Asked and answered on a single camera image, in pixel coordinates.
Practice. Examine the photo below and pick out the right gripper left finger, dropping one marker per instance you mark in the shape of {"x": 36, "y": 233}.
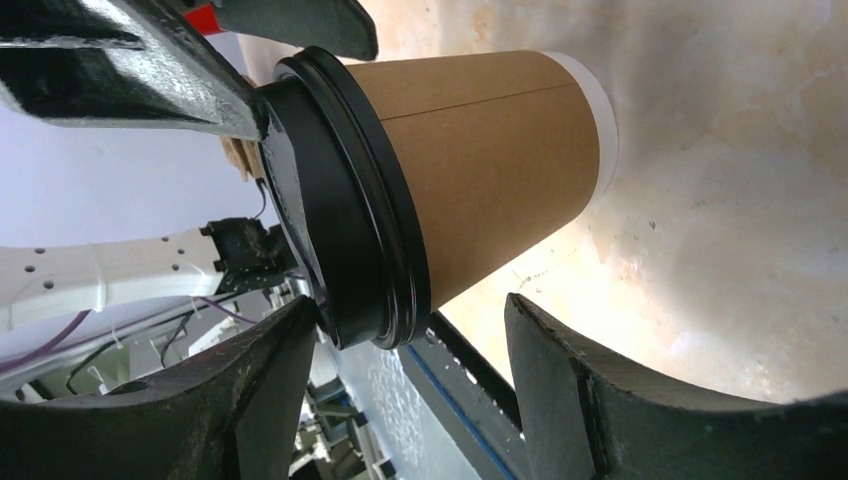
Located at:
{"x": 121, "y": 64}

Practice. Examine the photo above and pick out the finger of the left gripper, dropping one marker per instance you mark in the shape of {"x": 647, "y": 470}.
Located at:
{"x": 342, "y": 27}

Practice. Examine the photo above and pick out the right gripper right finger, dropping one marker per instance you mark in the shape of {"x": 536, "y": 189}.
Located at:
{"x": 232, "y": 412}

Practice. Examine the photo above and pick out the brown paper coffee cup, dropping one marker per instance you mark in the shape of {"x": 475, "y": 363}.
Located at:
{"x": 499, "y": 150}

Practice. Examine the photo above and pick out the black coffee cup lid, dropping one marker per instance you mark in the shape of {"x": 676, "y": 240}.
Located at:
{"x": 344, "y": 204}

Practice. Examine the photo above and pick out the brown pulp cup carrier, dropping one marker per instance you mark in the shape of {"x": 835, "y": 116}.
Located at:
{"x": 245, "y": 156}

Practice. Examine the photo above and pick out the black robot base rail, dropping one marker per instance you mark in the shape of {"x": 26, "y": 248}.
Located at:
{"x": 474, "y": 405}

